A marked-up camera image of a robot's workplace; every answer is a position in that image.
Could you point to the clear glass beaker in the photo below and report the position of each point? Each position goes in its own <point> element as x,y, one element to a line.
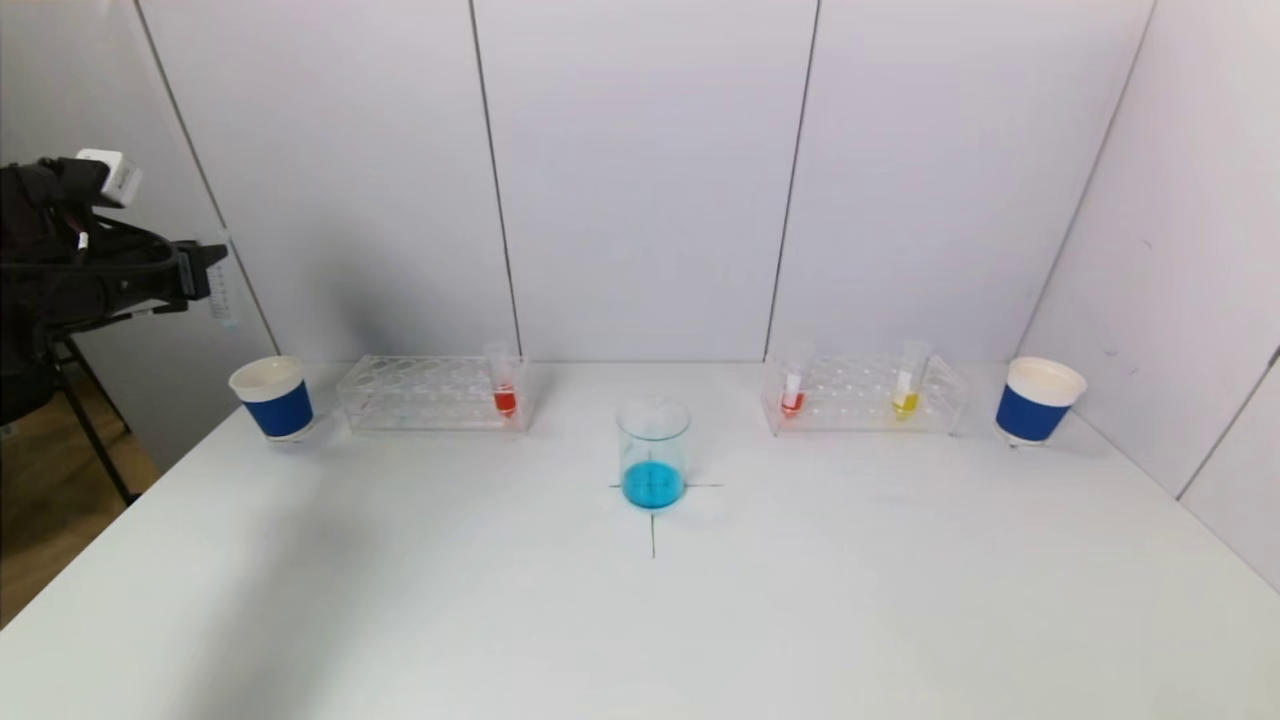
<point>653,480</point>

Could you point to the clear acrylic test tube rack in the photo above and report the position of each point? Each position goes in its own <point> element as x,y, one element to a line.
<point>430,400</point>
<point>850,395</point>

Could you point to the red pigment test tube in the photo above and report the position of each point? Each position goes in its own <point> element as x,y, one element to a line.
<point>505,402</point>
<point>791,402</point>

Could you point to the black tripod stand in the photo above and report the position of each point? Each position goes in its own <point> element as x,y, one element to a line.
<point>85,420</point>

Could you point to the orange and black left arm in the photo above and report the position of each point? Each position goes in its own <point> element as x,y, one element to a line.
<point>40,270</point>

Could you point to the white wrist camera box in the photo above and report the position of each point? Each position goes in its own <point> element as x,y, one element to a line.
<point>112,175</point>

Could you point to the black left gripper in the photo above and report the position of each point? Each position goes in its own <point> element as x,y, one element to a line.
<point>194,272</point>

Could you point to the yellow pigment test tube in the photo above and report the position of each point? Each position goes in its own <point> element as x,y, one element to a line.
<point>904,403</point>

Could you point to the blue sleeved white paper cup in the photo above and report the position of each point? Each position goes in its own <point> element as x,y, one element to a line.
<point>280,412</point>
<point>1032,415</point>

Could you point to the blue pigment test tube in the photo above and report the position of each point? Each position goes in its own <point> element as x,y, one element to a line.
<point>224,300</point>

